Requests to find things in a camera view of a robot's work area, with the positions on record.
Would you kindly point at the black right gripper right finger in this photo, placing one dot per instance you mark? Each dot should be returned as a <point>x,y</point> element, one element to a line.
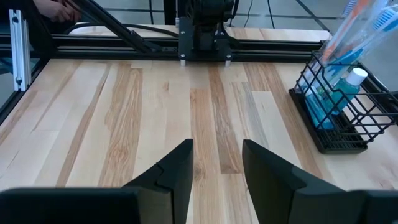
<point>273,193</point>

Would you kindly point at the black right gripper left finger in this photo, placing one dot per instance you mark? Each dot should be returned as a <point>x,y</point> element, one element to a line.
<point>174,186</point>

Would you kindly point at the teal mouthwash bottle white cap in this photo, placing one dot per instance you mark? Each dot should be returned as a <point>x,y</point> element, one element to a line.
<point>343,90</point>
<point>317,109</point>

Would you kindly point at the orange toothbrush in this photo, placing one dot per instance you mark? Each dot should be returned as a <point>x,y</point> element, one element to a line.
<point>347,28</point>

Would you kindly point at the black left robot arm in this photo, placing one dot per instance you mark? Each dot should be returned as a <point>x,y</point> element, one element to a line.
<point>211,9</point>

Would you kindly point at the person's hand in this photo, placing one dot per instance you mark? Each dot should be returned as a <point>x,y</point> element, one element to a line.
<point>56,11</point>

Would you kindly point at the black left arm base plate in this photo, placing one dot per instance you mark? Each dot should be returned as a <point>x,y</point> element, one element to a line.
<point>186,46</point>

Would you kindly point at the silver aluminium post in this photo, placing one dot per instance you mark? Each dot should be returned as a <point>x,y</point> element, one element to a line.
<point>20,46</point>

